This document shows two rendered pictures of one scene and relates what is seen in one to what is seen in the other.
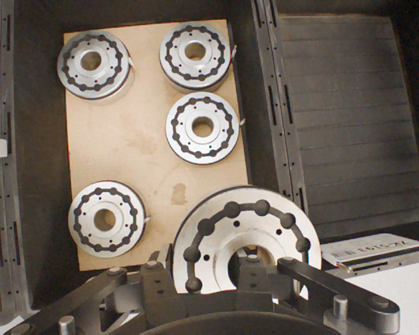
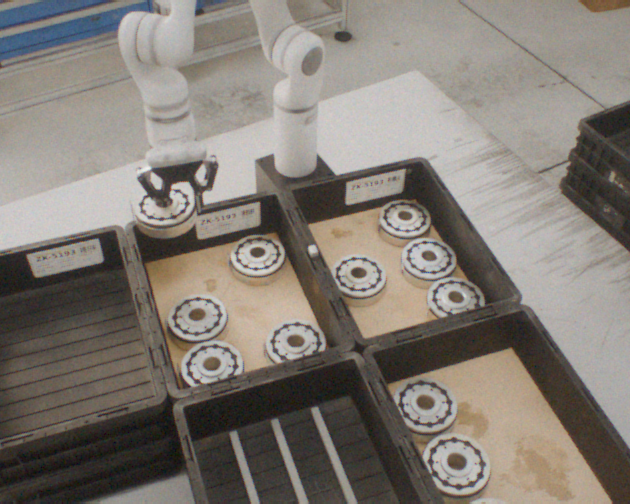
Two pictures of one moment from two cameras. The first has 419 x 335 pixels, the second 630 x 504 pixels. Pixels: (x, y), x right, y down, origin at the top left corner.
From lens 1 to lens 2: 122 cm
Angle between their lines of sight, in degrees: 48
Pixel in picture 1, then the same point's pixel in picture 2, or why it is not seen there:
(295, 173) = (131, 271)
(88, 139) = (291, 306)
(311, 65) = (96, 402)
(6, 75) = (324, 287)
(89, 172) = (284, 286)
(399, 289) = not seen: outside the picture
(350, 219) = (59, 292)
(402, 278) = not seen: outside the picture
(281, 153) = (141, 278)
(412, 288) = not seen: outside the picture
